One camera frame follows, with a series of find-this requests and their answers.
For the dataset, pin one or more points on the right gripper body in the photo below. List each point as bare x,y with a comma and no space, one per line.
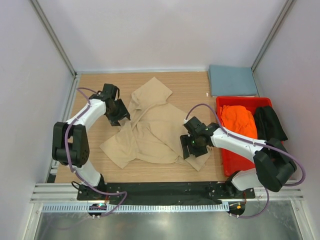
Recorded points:
193,142

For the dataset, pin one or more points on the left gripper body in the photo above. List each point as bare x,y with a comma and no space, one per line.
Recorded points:
114,113

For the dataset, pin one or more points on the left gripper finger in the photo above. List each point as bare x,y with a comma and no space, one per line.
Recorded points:
114,123
125,111

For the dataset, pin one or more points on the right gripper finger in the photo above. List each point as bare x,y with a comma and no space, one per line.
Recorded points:
200,151
185,141

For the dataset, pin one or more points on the beige t shirt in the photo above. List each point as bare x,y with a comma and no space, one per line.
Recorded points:
153,132

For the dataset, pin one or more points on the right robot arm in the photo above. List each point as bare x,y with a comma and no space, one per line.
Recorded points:
273,166

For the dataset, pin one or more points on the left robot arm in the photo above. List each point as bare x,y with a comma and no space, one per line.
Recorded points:
70,144

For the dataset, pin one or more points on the orange t shirt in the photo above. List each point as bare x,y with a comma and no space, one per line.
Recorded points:
238,119

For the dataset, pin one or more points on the folded blue t shirt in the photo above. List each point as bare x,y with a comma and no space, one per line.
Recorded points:
231,81

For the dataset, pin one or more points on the black t shirt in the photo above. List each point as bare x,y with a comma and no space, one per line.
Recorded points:
268,124

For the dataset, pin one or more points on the slotted cable duct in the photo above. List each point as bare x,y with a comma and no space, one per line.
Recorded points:
90,207

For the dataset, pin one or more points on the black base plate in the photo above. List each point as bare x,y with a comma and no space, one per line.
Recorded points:
152,192

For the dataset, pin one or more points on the left aluminium frame post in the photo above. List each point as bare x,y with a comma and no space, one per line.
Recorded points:
52,35

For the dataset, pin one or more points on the aluminium frame post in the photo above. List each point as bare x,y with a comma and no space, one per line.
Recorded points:
52,35
279,21

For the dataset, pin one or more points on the right aluminium frame post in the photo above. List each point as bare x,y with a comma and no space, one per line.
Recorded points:
279,21

